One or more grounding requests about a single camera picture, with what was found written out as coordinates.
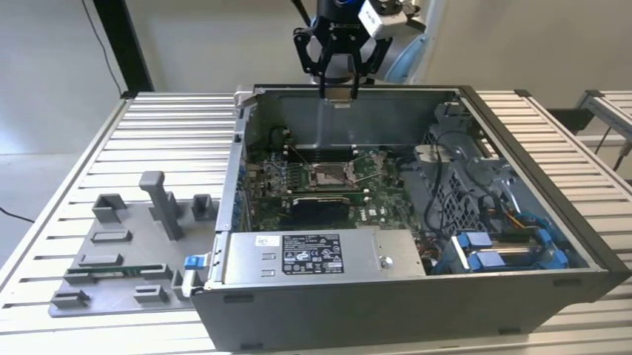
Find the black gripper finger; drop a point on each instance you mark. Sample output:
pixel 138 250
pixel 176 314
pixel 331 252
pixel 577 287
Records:
pixel 379 51
pixel 299 51

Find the silver square CPU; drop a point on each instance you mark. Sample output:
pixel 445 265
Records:
pixel 341 97

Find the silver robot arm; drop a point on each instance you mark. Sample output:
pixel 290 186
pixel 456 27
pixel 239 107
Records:
pixel 405 59

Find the black RAM slot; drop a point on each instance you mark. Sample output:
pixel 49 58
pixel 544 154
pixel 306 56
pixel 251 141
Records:
pixel 327 192
pixel 321 146
pixel 321 151

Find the CPU socket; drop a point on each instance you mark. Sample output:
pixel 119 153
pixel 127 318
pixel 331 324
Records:
pixel 330 180

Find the thin metal locking lever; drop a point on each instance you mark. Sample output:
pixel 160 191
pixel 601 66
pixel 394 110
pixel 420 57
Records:
pixel 299 154

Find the green motherboard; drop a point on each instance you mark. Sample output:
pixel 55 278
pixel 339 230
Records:
pixel 379 199

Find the grey disk bay cage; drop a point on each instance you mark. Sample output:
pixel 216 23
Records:
pixel 458 192

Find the black box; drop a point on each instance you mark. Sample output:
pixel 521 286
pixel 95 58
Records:
pixel 569 119

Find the black graphics card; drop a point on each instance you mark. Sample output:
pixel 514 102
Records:
pixel 318 211

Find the blue disk carrier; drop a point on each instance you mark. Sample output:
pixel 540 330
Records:
pixel 486 260
pixel 476 239

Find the silver power supply unit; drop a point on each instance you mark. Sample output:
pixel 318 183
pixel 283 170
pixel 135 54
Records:
pixel 246 259

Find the blue disk carrier clip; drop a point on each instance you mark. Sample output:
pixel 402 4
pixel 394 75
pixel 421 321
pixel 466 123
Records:
pixel 192 262

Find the grey parts rack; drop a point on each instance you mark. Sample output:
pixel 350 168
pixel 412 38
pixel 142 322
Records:
pixel 138 251

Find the green RAM stick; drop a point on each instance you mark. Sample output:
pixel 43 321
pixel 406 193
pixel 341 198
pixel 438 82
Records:
pixel 131 270

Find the black open PC case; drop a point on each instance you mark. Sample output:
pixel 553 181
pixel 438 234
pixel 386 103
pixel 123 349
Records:
pixel 345 314

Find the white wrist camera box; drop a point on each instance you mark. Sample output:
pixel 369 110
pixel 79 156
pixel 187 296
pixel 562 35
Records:
pixel 382 16

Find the black vertical frame post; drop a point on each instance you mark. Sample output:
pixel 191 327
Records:
pixel 128 55

